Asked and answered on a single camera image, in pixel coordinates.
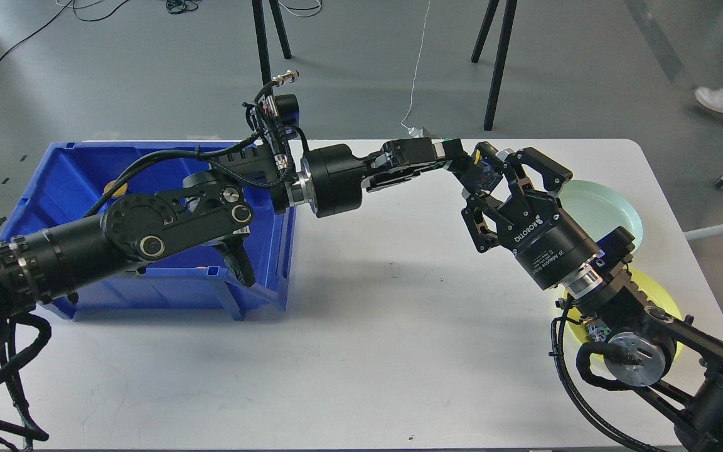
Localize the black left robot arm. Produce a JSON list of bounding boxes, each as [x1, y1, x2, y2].
[[0, 70, 468, 451]]

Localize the black floor cable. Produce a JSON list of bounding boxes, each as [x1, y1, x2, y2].
[[0, 0, 130, 105]]

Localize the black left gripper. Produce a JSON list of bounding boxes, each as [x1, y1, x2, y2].
[[301, 137, 466, 218]]

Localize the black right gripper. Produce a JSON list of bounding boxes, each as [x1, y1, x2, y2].
[[461, 147, 601, 291]]

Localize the yellow plate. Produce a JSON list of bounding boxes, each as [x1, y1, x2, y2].
[[563, 269, 685, 345]]

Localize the black stand legs left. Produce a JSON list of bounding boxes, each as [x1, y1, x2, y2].
[[251, 0, 292, 85]]

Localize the black stand legs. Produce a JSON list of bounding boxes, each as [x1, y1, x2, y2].
[[251, 0, 292, 85], [471, 1, 518, 131]]

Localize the pale green plate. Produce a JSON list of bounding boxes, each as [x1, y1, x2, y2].
[[559, 180, 643, 248]]

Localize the white cable on floor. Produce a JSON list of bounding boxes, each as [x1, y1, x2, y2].
[[400, 0, 432, 140]]

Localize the black stand legs right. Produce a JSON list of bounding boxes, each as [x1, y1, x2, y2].
[[471, 1, 518, 131]]

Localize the blue plastic bin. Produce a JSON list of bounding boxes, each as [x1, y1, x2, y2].
[[0, 141, 296, 320]]

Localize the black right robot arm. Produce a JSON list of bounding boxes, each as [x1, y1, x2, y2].
[[451, 141, 723, 451]]

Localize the green push button top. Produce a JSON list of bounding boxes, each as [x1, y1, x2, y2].
[[471, 141, 504, 195]]

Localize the yellow push button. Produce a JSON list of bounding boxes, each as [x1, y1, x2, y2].
[[583, 320, 611, 342], [103, 180, 128, 198]]

